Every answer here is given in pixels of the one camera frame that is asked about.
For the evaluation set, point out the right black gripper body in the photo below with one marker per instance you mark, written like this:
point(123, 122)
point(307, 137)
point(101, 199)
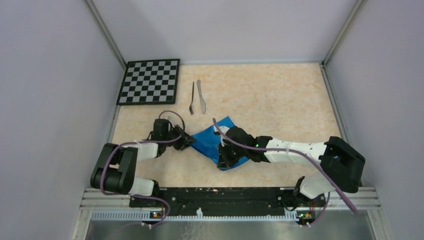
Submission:
point(243, 151)

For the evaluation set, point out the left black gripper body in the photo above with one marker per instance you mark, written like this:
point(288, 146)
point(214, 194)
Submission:
point(172, 132)

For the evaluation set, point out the blue cloth napkin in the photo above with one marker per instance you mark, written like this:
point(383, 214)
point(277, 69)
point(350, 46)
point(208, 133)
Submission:
point(207, 144)

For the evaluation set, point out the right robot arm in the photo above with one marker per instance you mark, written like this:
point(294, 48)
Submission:
point(340, 166)

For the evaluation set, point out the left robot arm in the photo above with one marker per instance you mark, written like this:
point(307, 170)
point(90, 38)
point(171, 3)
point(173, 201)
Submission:
point(115, 169)

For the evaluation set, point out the dark metal fork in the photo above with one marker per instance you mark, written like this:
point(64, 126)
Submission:
point(191, 111)

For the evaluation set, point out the silver table knife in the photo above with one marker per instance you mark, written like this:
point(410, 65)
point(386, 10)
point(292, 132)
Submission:
point(201, 98)

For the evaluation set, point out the black white checkerboard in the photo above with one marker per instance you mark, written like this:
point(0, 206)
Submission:
point(149, 82)

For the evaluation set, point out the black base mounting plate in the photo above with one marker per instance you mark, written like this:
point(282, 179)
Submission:
point(228, 201)

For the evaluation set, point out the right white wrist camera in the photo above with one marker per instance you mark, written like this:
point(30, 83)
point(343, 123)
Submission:
point(222, 129)

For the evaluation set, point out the white toothed cable rail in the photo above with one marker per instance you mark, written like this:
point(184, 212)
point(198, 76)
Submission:
point(147, 216)

